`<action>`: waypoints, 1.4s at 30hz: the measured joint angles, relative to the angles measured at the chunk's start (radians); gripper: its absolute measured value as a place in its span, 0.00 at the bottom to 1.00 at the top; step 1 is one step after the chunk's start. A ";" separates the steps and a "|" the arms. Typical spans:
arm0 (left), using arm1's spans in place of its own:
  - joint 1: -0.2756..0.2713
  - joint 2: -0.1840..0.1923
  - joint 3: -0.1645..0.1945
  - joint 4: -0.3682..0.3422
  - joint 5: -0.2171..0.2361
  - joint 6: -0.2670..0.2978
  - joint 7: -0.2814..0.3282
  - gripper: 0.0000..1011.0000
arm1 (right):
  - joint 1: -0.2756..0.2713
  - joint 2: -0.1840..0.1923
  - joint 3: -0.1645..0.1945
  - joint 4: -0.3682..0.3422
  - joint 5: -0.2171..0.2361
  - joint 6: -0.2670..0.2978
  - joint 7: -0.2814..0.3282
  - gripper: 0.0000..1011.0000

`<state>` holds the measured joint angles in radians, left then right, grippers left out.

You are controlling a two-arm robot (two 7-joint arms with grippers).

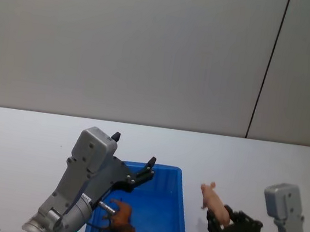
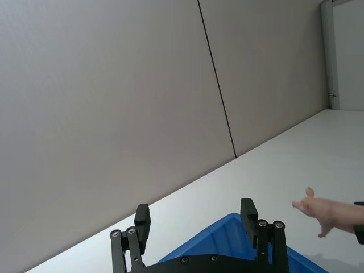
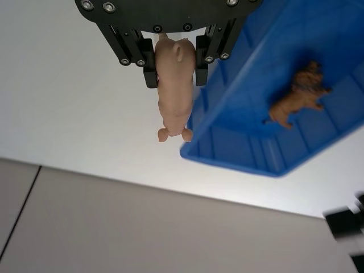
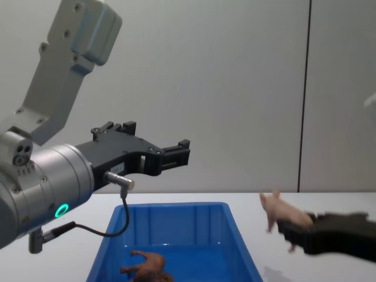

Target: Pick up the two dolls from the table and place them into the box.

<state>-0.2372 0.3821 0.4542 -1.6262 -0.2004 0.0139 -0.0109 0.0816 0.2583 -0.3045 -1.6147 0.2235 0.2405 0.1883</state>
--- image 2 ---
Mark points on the person's hand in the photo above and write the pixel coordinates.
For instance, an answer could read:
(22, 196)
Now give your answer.
(318, 211)

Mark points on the pale grey door frame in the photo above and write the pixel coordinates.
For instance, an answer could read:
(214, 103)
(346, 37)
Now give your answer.
(330, 51)

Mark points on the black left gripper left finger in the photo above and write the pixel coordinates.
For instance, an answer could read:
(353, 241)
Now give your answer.
(133, 244)

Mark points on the blue plastic bin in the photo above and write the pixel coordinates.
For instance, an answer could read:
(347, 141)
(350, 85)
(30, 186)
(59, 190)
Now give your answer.
(227, 241)

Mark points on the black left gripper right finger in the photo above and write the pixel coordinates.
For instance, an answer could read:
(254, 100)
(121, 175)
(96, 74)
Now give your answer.
(266, 241)

